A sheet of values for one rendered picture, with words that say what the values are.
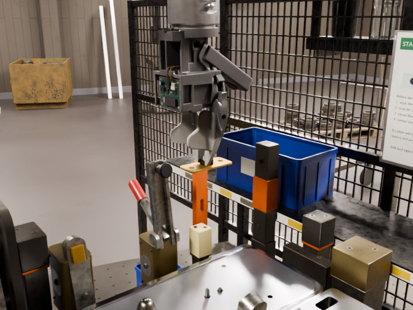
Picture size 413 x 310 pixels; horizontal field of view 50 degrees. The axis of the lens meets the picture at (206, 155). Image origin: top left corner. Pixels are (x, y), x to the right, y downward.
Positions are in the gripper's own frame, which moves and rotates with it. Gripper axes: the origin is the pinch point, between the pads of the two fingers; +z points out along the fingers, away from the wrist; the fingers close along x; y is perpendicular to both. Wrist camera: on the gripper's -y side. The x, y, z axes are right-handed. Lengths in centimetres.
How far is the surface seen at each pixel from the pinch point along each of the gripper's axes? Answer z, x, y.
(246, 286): 27.0, 1.9, -7.7
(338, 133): 123, -271, -418
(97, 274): 57, -65, -6
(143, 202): 15.4, -20.9, 0.5
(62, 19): -11, -800, -281
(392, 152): 10, 2, -55
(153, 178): 8.0, -14.9, 1.4
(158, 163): 5.8, -16.2, -0.8
